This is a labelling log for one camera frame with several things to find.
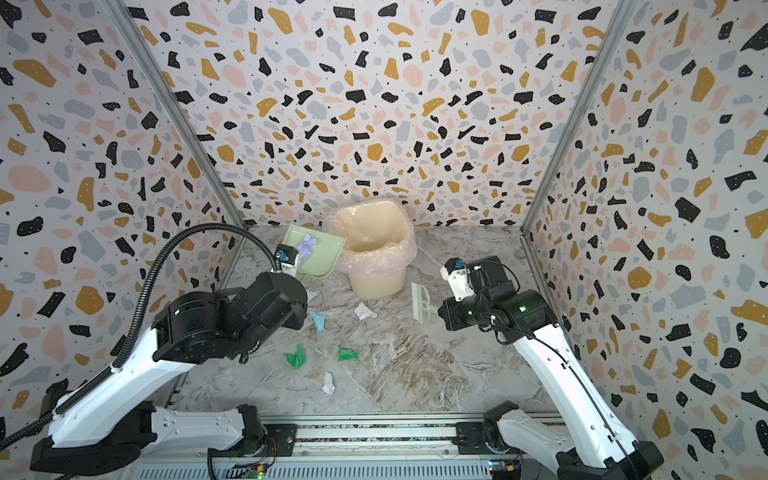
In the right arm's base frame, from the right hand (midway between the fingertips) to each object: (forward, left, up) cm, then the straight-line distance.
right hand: (437, 306), depth 69 cm
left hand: (-2, +28, +10) cm, 30 cm away
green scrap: (-4, +38, -24) cm, 45 cm away
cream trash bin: (+20, +17, -24) cm, 35 cm away
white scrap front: (-12, +28, -23) cm, 38 cm away
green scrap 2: (-2, +25, -25) cm, 35 cm away
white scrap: (+12, +21, -25) cm, 35 cm away
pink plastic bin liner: (+34, +16, -14) cm, 40 cm away
